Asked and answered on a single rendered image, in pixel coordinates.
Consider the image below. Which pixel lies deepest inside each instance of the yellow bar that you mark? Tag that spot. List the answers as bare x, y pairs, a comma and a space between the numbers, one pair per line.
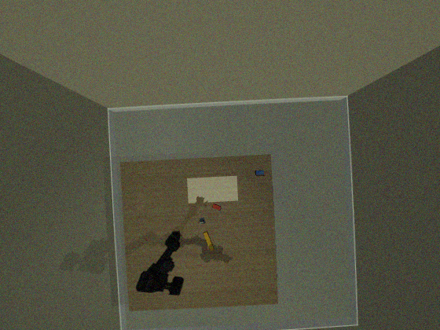
208, 241

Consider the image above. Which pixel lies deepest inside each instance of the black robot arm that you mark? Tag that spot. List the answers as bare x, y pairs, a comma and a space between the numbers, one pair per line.
165, 264

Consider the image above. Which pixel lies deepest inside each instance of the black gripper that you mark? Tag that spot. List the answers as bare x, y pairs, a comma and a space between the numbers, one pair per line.
151, 282

